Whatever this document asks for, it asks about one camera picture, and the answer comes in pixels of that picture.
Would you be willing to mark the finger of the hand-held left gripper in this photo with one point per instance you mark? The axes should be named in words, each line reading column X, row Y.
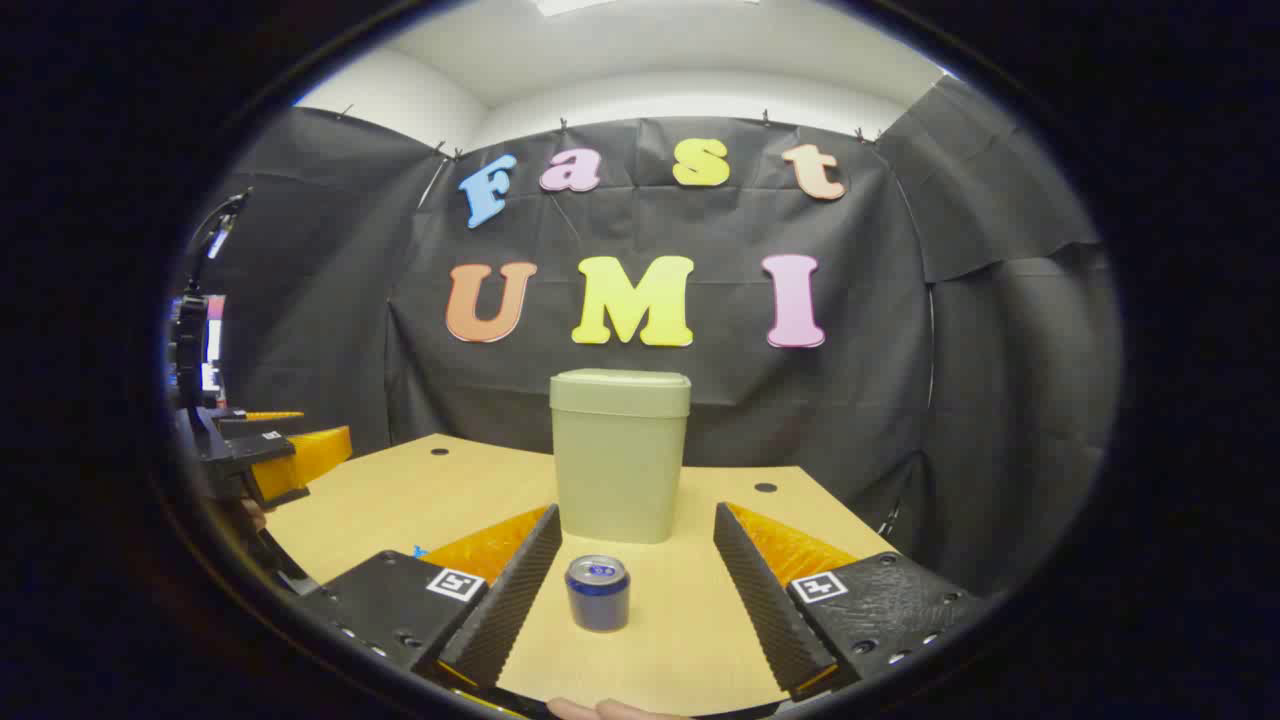
column 255, row 425
column 305, row 455

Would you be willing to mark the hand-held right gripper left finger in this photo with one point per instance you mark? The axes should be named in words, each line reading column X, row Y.
column 505, row 610

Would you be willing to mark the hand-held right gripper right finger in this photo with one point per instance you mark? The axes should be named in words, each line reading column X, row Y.
column 765, row 610

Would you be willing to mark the blue pop can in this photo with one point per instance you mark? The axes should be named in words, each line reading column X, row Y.
column 598, row 600

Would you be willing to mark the green desktop garbage bin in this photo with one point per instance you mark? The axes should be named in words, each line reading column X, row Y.
column 620, row 460

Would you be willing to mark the wooden desktop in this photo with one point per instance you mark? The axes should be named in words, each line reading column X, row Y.
column 400, row 500

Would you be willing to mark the computer monitor screen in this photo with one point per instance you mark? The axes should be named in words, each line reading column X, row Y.
column 214, row 345

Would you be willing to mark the black backdrop cloth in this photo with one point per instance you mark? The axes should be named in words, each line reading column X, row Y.
column 820, row 420

